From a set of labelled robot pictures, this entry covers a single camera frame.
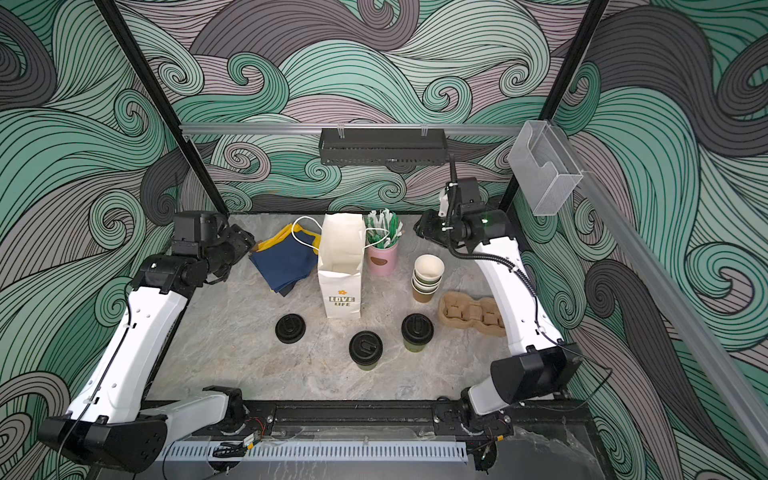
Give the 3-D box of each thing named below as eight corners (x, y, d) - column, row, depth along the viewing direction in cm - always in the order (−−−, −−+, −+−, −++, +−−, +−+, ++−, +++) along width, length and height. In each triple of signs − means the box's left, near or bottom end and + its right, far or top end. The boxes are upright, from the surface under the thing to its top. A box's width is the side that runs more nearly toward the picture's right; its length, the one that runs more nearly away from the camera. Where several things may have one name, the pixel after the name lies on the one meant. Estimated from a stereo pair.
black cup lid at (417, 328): (401, 354, 85) (404, 338, 76) (400, 330, 90) (403, 313, 81) (429, 354, 85) (435, 338, 76) (427, 330, 90) (432, 313, 81)
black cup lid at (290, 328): (275, 343, 88) (273, 339, 86) (281, 317, 93) (279, 313, 91) (303, 343, 88) (301, 339, 86) (307, 317, 93) (306, 313, 91)
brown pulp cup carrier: (436, 329, 90) (440, 320, 85) (438, 300, 96) (442, 290, 92) (498, 340, 88) (506, 332, 83) (496, 310, 94) (503, 300, 89)
